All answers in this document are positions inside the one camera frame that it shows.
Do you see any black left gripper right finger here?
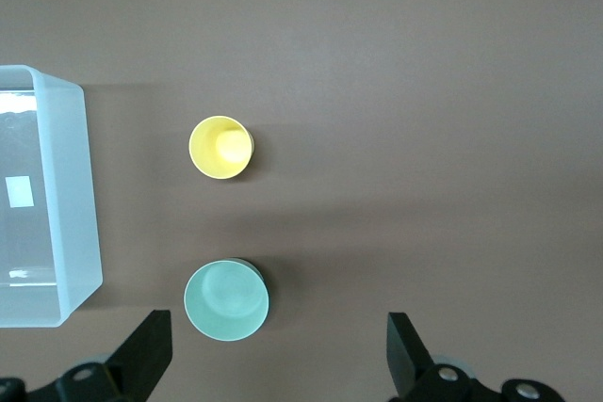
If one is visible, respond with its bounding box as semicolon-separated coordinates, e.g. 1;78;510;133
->
386;312;563;402

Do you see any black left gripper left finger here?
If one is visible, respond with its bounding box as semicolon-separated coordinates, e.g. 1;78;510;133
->
0;309;173;402

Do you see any green plastic cup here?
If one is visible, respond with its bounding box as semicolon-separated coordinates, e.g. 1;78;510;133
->
183;257;271;343

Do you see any yellow plastic cup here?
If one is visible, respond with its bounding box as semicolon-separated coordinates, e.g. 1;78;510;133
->
187;115;256;181

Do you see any translucent white plastic bin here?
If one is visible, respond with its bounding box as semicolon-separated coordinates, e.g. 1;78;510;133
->
0;64;104;329

